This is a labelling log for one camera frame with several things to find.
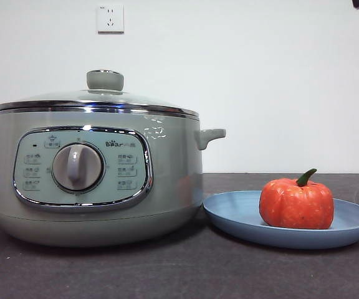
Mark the glass lid with green knob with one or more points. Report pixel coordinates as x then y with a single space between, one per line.
105 81

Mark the orange pumpkin with green stem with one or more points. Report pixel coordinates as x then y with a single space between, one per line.
294 205

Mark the pale green electric steamer pot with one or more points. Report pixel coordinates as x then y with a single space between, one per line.
173 174

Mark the blue round plate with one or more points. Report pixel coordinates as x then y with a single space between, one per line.
229 211

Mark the white wall socket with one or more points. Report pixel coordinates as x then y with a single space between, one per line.
111 19

